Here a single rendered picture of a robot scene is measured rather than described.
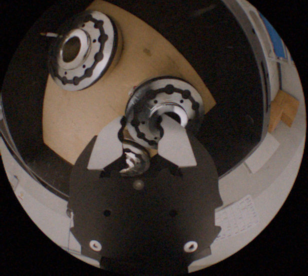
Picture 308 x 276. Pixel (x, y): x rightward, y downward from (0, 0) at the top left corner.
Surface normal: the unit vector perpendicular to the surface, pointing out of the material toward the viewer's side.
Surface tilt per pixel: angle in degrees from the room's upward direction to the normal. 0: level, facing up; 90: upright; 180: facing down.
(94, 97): 0
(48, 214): 90
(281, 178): 90
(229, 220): 90
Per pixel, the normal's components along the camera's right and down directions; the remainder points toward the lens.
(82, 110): 0.07, 0.53
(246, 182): -0.74, -0.54
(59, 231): 0.67, -0.65
